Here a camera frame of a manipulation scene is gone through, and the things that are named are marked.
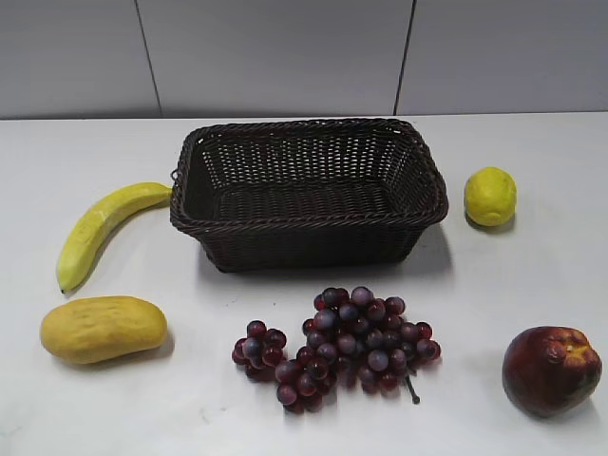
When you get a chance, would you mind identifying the dark brown wicker basket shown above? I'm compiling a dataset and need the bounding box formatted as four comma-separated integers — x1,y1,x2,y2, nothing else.
170,118,448,273

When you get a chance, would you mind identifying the dark red apple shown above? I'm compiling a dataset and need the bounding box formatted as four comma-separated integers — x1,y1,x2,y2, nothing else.
502,326,602,418

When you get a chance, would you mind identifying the yellow mango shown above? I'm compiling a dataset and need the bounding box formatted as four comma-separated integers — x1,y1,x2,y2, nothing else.
40,295,168,365

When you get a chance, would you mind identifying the purple grape bunch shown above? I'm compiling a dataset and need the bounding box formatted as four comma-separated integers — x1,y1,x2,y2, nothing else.
231,286,441,413

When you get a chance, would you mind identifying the yellow banana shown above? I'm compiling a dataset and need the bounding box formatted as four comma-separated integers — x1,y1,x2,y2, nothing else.
56,182,172,294

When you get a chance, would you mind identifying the yellow lemon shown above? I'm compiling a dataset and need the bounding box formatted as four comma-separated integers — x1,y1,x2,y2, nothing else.
464,166,517,227

